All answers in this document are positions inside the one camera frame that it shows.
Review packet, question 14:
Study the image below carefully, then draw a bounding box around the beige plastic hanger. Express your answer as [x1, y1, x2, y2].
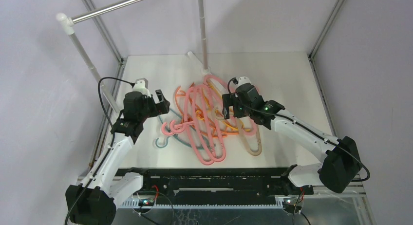
[212, 107, 263, 156]

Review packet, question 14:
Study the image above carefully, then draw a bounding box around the pink plastic hanger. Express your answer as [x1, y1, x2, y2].
[160, 85, 223, 163]
[168, 85, 226, 166]
[203, 74, 262, 147]

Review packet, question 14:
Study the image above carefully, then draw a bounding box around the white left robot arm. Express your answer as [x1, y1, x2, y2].
[64, 89, 170, 225]

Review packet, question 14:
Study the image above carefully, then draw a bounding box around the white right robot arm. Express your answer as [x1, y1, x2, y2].
[222, 77, 367, 194]

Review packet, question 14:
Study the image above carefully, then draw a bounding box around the yellow plastic hanger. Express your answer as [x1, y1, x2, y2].
[194, 75, 256, 136]

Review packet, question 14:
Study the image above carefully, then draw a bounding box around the teal plastic hanger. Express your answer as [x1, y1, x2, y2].
[154, 107, 215, 150]

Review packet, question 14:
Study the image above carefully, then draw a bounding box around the metal clothes rack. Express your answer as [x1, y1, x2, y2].
[55, 0, 233, 114]

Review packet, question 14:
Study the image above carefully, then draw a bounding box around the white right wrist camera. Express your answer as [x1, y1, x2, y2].
[232, 76, 251, 87]

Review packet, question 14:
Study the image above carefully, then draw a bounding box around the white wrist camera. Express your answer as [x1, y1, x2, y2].
[132, 78, 151, 97]
[232, 76, 251, 87]

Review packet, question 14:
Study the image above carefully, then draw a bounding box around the right black cable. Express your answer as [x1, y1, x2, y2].
[226, 77, 371, 183]

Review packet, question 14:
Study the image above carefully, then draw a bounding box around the black cable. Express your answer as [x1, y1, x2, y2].
[64, 76, 136, 225]
[226, 77, 371, 183]

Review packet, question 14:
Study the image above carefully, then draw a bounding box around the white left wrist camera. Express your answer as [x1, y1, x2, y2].
[132, 78, 151, 97]

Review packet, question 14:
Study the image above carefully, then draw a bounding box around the left black cable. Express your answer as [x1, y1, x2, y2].
[64, 76, 136, 225]

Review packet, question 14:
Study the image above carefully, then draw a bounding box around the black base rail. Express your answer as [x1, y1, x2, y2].
[114, 167, 314, 206]

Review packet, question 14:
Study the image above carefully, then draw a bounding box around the aluminium frame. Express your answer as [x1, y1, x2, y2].
[76, 0, 376, 225]

